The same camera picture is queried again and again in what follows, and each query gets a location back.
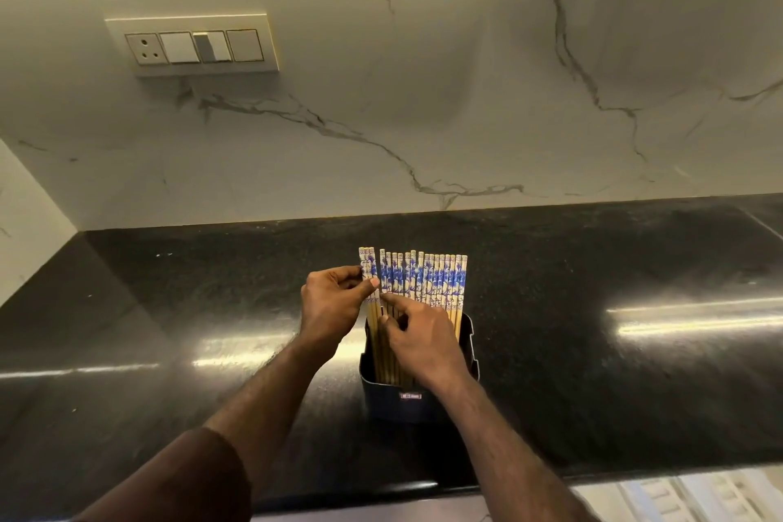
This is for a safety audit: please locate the person's left hand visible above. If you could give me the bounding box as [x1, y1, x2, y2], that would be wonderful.
[299, 266, 380, 360]

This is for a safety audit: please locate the person's right hand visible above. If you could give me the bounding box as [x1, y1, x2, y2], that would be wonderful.
[379, 293, 476, 395]

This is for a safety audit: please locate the blue floral bamboo chopstick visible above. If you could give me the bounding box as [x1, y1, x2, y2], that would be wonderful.
[358, 247, 372, 334]
[366, 246, 380, 338]

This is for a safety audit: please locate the person's left forearm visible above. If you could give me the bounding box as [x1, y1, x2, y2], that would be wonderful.
[203, 335, 338, 482]

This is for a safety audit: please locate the person's right forearm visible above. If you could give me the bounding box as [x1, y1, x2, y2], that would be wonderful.
[428, 374, 599, 522]

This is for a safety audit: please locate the row of patterned chopsticks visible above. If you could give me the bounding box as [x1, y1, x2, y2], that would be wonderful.
[379, 248, 469, 387]

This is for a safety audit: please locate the dark blue plastic holder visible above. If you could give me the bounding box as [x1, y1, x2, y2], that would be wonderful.
[358, 312, 482, 424]

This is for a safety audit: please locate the white cabinet front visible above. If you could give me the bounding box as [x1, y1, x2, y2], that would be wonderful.
[566, 465, 783, 522]

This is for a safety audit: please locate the white wall switch panel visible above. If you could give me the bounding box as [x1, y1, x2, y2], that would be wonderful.
[104, 14, 281, 80]

